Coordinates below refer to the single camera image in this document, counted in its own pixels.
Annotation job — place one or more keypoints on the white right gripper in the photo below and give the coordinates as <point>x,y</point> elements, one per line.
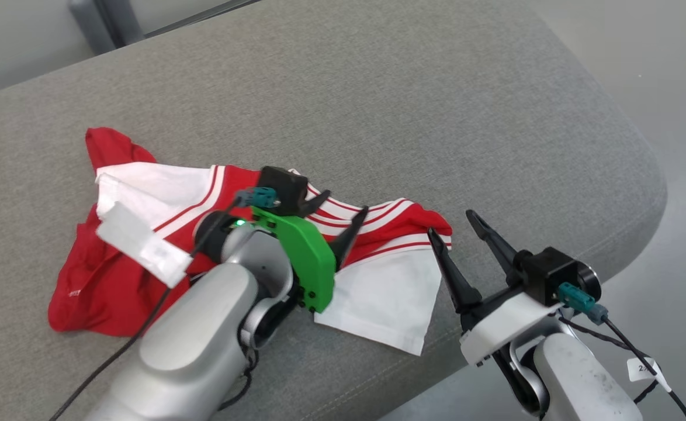
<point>506,321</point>

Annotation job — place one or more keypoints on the grey fabric sofa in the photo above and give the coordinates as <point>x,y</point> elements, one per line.
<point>378,88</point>

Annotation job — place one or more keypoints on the teal right camera connector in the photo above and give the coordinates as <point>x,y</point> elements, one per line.
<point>577,298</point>

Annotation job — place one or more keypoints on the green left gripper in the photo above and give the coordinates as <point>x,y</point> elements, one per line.
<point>308,263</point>

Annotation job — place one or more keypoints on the grey metal partition post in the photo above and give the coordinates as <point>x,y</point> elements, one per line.
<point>103,23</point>

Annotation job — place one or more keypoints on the teal left camera connector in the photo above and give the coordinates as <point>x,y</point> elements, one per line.
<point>258,197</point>

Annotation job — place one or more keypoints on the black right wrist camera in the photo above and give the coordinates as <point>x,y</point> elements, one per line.
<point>547,272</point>

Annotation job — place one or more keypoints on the teal camera connector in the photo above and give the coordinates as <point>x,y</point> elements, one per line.
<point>258,197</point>
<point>577,298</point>

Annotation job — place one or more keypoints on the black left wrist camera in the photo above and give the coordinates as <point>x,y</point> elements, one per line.
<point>281,187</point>

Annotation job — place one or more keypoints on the red basketball jersey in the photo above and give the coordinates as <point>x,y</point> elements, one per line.
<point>404,225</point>

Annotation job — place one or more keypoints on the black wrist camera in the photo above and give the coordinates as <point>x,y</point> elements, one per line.
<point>547,272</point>
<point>281,187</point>

